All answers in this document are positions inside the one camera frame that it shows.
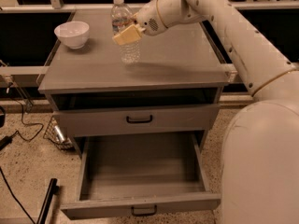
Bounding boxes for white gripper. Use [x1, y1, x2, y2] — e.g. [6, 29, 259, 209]
[112, 0, 167, 46]

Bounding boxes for clear plastic water bottle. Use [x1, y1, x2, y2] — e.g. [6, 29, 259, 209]
[110, 0, 140, 64]

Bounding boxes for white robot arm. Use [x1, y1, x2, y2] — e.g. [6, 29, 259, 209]
[113, 0, 299, 224]

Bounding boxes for grey drawer cabinet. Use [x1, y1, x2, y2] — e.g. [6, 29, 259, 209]
[39, 9, 228, 152]

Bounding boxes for grey upper drawer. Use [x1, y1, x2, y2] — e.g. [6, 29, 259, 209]
[54, 104, 220, 137]

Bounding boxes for open grey middle drawer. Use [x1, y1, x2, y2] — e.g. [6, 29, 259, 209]
[61, 132, 221, 220]

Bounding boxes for white ceramic bowl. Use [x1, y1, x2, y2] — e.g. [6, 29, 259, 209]
[54, 21, 90, 49]

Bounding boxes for black left base leg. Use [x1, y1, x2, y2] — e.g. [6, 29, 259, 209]
[36, 178, 59, 224]

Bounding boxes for metal railing frame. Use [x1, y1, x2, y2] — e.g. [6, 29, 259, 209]
[0, 0, 299, 110]

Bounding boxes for wire mesh basket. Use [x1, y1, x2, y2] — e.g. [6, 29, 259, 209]
[43, 117, 74, 150]

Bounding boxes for black cable on floor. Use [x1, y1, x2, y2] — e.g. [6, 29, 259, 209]
[0, 81, 45, 224]

